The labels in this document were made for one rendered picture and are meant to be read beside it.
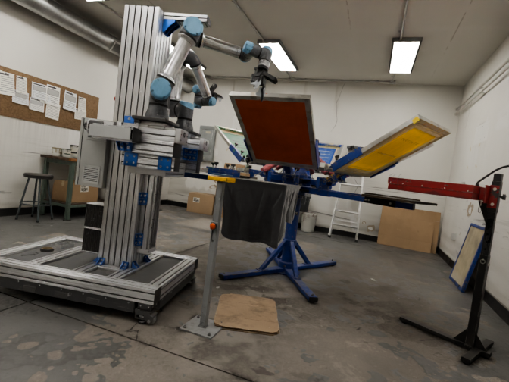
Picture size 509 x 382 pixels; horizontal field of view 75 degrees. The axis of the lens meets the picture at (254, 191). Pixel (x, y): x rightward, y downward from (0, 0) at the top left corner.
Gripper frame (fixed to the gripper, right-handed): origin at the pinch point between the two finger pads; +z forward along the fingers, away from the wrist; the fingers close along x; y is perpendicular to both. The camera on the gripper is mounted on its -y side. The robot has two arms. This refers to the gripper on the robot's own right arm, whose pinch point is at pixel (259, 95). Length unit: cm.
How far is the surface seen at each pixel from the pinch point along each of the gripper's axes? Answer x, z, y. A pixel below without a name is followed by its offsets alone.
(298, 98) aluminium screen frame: -14.8, -8.0, -21.2
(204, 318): -26, 141, 11
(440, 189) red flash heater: -64, 26, -118
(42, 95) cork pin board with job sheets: -129, -63, 378
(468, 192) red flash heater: -55, 28, -133
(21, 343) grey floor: 35, 166, 79
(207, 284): -20, 120, 12
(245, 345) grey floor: -25, 148, -19
